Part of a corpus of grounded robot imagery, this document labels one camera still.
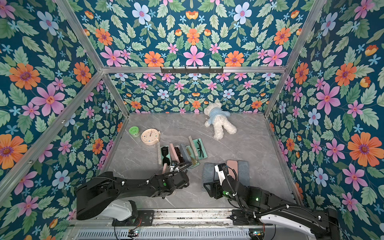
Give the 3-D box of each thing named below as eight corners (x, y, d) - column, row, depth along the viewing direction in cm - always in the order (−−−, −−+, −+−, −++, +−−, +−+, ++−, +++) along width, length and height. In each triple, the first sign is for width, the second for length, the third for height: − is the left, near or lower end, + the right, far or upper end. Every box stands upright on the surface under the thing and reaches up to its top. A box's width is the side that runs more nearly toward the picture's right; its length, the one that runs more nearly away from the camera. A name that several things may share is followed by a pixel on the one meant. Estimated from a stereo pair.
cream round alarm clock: (140, 145, 103) (138, 142, 101) (144, 130, 111) (143, 128, 109) (157, 145, 103) (156, 142, 101) (161, 130, 111) (160, 128, 109)
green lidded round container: (130, 137, 108) (127, 133, 104) (132, 130, 112) (130, 126, 108) (139, 137, 108) (137, 133, 104) (142, 130, 112) (139, 126, 108)
